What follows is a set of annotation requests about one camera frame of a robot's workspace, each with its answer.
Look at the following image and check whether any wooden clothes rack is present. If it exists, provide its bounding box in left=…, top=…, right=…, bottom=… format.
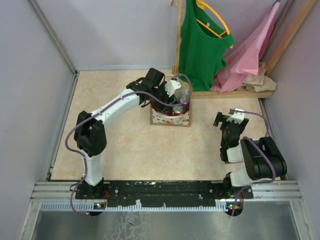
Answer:
left=170, top=0, right=319, bottom=99

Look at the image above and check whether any yellow clothes hanger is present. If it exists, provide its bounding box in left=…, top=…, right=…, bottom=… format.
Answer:
left=170, top=0, right=234, bottom=49

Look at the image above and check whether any purple can back right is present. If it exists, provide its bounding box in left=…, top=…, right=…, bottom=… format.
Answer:
left=180, top=97, right=190, bottom=113

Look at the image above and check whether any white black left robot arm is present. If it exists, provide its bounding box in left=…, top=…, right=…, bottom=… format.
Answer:
left=74, top=68, right=182, bottom=199

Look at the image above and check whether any aluminium rail frame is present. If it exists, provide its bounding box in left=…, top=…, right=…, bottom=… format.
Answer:
left=19, top=0, right=311, bottom=240

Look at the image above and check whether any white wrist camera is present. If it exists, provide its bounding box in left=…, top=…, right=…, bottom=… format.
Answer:
left=164, top=79, right=182, bottom=97
left=226, top=108, right=245, bottom=125

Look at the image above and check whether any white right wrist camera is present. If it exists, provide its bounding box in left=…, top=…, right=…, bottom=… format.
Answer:
left=226, top=108, right=245, bottom=125

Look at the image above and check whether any green tank top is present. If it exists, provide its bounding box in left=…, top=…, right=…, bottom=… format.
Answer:
left=179, top=0, right=234, bottom=92

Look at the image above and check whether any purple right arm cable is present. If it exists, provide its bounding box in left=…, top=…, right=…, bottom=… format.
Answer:
left=229, top=111, right=277, bottom=217

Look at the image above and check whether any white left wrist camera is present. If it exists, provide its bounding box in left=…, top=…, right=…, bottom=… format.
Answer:
left=164, top=79, right=182, bottom=97

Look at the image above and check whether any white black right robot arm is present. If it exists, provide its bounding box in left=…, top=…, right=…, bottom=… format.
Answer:
left=213, top=108, right=288, bottom=198

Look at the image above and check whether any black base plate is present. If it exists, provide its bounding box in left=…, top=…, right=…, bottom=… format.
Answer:
left=74, top=179, right=254, bottom=208

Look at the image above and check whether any pink shirt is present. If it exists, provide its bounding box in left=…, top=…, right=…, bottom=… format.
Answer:
left=210, top=1, right=280, bottom=93

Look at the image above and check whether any red can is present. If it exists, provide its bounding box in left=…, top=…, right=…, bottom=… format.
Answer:
left=171, top=105, right=185, bottom=117

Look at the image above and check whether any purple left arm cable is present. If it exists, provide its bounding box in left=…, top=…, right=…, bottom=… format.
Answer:
left=64, top=73, right=193, bottom=217

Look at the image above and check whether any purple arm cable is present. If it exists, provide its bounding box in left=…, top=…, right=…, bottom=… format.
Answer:
left=64, top=73, right=193, bottom=217
left=229, top=111, right=277, bottom=217

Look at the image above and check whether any beige cloth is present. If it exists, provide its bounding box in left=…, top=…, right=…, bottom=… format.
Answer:
left=236, top=62, right=277, bottom=92

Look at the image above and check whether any patterned canvas tote bag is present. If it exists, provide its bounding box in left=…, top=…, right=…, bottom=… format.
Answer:
left=149, top=73, right=192, bottom=128

